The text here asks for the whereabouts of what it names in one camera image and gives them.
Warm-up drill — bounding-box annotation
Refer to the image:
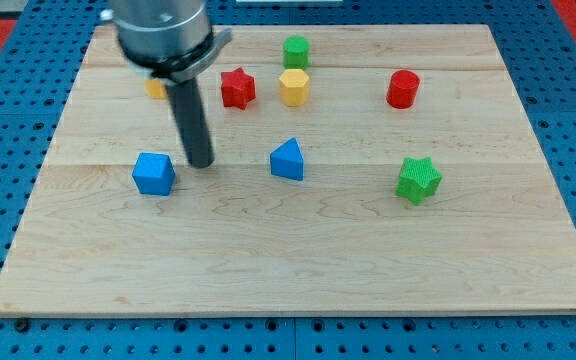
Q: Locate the wooden board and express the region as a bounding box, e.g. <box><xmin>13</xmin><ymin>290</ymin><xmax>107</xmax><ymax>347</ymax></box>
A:
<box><xmin>0</xmin><ymin>25</ymin><xmax>576</xmax><ymax>318</ymax></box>

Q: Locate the green star block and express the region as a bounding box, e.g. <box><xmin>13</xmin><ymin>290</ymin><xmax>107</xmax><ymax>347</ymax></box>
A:
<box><xmin>395</xmin><ymin>157</ymin><xmax>443</xmax><ymax>205</ymax></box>

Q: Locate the yellow hexagon block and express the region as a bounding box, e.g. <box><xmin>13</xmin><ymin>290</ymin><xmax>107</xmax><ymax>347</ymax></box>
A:
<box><xmin>279</xmin><ymin>69</ymin><xmax>310</xmax><ymax>107</ymax></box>

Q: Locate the green cylinder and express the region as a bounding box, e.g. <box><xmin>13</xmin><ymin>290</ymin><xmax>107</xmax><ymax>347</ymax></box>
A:
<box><xmin>283</xmin><ymin>35</ymin><xmax>310</xmax><ymax>70</ymax></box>

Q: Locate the blue cube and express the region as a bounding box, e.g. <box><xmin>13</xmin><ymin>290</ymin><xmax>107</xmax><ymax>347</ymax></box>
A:
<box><xmin>132</xmin><ymin>152</ymin><xmax>176</xmax><ymax>196</ymax></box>

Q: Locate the red star block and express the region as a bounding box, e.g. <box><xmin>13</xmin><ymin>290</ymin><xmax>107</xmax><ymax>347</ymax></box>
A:
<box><xmin>220</xmin><ymin>67</ymin><xmax>256</xmax><ymax>110</ymax></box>

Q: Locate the blue triangular prism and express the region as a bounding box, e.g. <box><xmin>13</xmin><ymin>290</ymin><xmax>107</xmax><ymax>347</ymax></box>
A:
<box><xmin>270</xmin><ymin>138</ymin><xmax>304</xmax><ymax>181</ymax></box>

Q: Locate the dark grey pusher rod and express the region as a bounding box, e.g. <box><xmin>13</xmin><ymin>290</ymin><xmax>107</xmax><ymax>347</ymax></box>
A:
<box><xmin>166</xmin><ymin>78</ymin><xmax>214</xmax><ymax>168</ymax></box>

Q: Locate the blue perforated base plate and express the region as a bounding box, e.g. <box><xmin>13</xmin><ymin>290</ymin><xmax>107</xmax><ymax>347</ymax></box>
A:
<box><xmin>0</xmin><ymin>1</ymin><xmax>576</xmax><ymax>359</ymax></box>

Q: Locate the yellow block behind arm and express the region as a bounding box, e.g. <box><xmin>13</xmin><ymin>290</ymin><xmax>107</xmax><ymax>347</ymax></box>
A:
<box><xmin>144</xmin><ymin>78</ymin><xmax>167</xmax><ymax>99</ymax></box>

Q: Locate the red cylinder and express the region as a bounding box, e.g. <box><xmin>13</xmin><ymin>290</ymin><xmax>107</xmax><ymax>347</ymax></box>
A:
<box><xmin>386</xmin><ymin>70</ymin><xmax>421</xmax><ymax>109</ymax></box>

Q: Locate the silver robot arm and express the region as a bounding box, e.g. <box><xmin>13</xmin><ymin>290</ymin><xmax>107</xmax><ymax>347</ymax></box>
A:
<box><xmin>100</xmin><ymin>0</ymin><xmax>233</xmax><ymax>169</ymax></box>

